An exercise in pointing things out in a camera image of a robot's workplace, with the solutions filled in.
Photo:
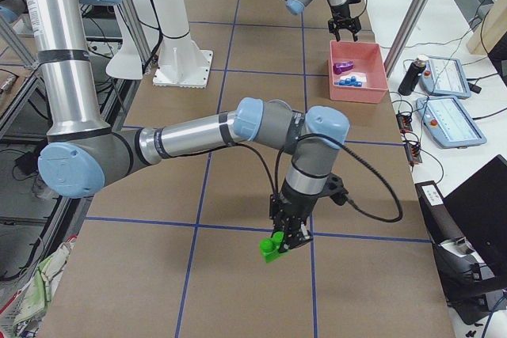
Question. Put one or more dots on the black water bottle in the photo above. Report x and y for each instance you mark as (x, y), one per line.
(411, 77)

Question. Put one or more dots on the purple curved block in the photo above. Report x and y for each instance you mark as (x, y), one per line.
(341, 67)

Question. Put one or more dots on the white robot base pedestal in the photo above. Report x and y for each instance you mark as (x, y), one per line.
(180, 61)

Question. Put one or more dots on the near teach pendant tablet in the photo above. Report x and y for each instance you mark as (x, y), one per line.
(448, 122)

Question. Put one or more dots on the near orange USB hub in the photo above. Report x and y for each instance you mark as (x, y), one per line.
(413, 152)

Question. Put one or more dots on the black laptop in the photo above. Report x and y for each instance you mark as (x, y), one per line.
(478, 207)

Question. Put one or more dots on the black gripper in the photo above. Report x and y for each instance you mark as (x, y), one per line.
(296, 207)
(341, 13)

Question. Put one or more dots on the far teach pendant tablet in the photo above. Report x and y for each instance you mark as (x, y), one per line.
(444, 77)

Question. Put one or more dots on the crumpled cloth bag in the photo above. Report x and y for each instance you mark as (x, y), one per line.
(22, 315)

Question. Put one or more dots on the orange usb hub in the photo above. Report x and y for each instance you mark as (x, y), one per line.
(404, 123)
(413, 152)

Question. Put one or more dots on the far orange USB hub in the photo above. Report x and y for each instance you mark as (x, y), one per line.
(404, 123)

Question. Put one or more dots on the pink plastic box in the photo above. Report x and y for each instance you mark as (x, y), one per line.
(368, 68)

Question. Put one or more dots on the green block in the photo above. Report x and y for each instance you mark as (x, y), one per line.
(266, 250)

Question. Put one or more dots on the aluminium frame post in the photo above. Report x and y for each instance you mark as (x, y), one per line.
(407, 26)

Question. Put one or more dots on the long blue stud block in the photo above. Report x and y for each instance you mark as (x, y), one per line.
(351, 81)

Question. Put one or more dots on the teach pendant tablet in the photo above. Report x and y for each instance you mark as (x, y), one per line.
(448, 122)
(444, 77)

